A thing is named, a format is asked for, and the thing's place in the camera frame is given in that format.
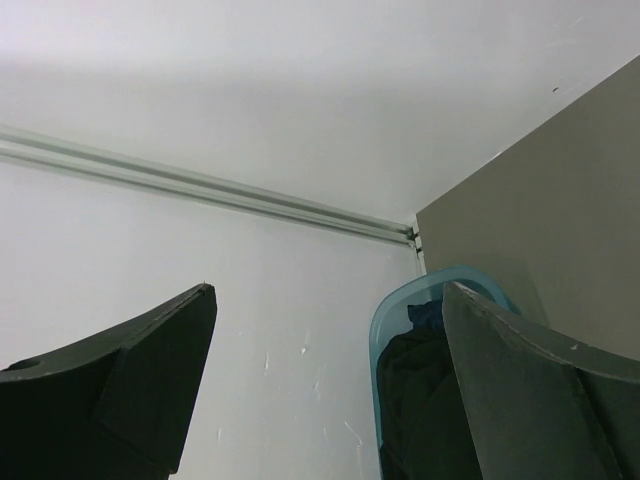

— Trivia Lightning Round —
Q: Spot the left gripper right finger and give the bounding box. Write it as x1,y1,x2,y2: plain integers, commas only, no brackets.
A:
443,282,639,479

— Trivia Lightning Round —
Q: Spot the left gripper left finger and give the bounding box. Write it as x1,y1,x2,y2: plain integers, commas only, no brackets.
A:
1,283,217,479

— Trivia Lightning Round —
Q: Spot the black t shirt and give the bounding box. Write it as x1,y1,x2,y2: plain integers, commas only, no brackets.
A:
376,328,483,479

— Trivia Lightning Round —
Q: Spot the navy blue garment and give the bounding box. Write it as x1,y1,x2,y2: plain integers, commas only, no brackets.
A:
407,300,444,331

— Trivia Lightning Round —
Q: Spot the blue plastic basket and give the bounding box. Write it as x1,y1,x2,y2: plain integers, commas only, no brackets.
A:
369,266,519,449

